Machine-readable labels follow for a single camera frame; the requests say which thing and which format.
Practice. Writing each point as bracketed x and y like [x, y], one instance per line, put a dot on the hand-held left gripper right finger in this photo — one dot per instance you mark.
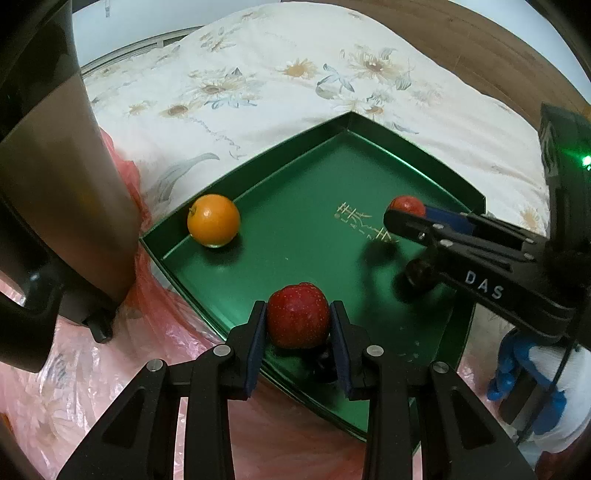
[339, 355]

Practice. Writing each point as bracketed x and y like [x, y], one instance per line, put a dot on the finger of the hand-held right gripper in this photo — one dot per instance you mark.
[450, 220]
[415, 226]

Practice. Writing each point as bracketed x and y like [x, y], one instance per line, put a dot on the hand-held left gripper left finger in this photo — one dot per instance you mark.
[255, 350]

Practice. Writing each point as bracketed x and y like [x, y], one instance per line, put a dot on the small red apple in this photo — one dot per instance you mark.
[298, 316]
[406, 204]

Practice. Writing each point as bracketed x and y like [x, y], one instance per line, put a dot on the dark purple plum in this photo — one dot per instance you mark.
[418, 272]

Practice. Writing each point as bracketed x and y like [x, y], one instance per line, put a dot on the green tray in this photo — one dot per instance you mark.
[295, 230]

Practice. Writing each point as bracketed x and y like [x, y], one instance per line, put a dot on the orange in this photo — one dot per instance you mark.
[214, 220]

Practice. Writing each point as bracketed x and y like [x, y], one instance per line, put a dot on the person's right hand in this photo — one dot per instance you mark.
[508, 364]

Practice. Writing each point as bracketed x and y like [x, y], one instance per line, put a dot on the pink plastic sheet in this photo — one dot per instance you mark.
[161, 332]

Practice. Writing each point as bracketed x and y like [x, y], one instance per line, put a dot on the floral bed blanket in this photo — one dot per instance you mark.
[277, 92]

